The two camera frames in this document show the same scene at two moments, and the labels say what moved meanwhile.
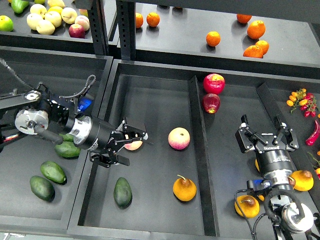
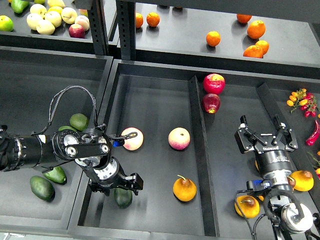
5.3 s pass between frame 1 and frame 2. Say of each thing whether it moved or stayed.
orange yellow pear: stayed
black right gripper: stayed
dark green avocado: stayed
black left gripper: moved
